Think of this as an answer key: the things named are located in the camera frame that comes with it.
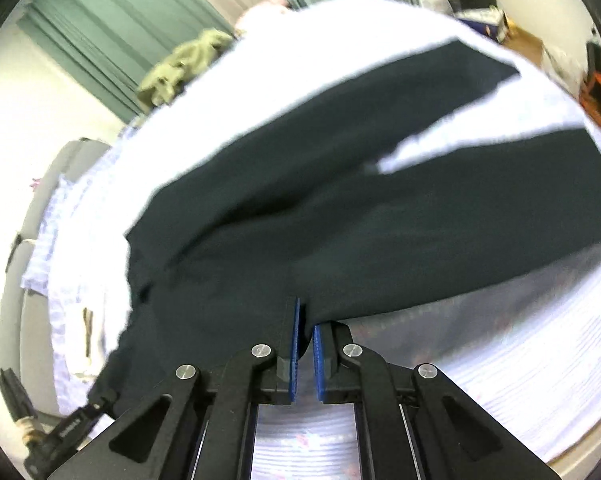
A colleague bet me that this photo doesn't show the black cable connector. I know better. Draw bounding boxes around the black cable connector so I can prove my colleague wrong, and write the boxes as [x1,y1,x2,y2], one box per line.
[0,368,118,479]

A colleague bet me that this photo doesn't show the orange black chair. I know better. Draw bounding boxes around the orange black chair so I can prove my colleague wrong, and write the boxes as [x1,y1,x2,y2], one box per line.
[579,41,601,129]

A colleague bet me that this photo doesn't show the blue white storage box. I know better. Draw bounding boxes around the blue white storage box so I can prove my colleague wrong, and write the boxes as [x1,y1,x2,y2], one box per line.
[455,6,509,44]

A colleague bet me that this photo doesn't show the olive green garment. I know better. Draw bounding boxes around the olive green garment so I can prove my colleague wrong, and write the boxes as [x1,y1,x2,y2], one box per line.
[137,29,234,114]

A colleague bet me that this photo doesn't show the green curtain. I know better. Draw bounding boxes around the green curtain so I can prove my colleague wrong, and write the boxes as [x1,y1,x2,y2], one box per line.
[17,0,425,125]

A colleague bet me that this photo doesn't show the black pants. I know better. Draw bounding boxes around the black pants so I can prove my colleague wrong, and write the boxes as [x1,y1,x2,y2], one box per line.
[88,41,601,417]

